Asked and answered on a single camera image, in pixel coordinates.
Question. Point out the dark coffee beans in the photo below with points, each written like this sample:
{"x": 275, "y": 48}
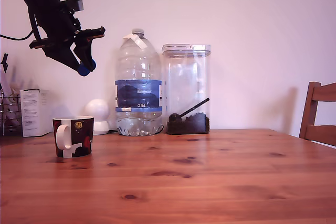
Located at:
{"x": 194, "y": 125}

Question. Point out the large clear water bottle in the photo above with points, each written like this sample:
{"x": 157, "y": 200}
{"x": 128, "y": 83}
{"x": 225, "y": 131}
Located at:
{"x": 137, "y": 93}

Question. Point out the wooden chair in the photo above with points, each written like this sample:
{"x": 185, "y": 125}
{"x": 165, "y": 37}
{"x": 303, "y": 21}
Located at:
{"x": 315, "y": 129}

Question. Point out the small white round camera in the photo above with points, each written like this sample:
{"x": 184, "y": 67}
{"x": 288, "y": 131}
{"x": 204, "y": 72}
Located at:
{"x": 96, "y": 108}

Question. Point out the clear plastic storage container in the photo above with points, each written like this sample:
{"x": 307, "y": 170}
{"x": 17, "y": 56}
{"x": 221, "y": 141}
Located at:
{"x": 183, "y": 77}

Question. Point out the white printed carton box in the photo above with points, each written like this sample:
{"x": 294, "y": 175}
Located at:
{"x": 32, "y": 113}

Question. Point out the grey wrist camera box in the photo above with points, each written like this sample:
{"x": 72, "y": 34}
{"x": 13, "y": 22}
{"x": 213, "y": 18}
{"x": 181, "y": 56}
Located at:
{"x": 78, "y": 4}

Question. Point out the blue coffee capsule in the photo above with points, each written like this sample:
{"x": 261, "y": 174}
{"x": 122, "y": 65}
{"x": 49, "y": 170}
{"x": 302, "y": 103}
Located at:
{"x": 84, "y": 71}

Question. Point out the black coffee scoop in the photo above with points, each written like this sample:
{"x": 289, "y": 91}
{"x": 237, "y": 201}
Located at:
{"x": 174, "y": 118}

